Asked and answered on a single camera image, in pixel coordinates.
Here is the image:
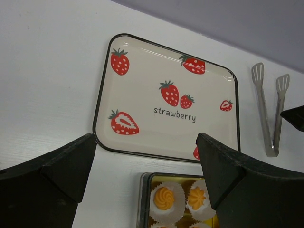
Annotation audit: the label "bottom-left white paper cup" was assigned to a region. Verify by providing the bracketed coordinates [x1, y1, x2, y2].
[149, 223, 176, 228]

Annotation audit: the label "orange cookie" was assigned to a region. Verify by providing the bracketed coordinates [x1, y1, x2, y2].
[188, 187, 206, 210]
[153, 187, 175, 211]

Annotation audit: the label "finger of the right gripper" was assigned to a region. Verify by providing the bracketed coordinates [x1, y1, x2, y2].
[280, 105, 304, 132]

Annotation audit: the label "metal tongs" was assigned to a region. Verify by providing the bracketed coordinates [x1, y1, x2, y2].
[251, 62, 290, 157]

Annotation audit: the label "bottom-right white paper cup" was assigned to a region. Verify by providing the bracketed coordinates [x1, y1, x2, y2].
[185, 221, 212, 228]

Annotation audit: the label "top-left white paper cup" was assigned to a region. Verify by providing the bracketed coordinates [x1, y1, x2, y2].
[149, 182, 186, 224]

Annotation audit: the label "top-right white paper cup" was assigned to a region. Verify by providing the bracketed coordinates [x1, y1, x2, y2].
[186, 179, 216, 221]

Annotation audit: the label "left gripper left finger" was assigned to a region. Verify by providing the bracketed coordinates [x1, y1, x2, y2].
[0, 134, 96, 228]

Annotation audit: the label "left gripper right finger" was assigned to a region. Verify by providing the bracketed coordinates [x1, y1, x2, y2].
[196, 133, 304, 228]

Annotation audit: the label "strawberry print tray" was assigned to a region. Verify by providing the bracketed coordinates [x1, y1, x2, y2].
[93, 33, 240, 163]

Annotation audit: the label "gold square tin box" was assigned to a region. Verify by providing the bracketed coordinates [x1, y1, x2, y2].
[136, 172, 219, 228]

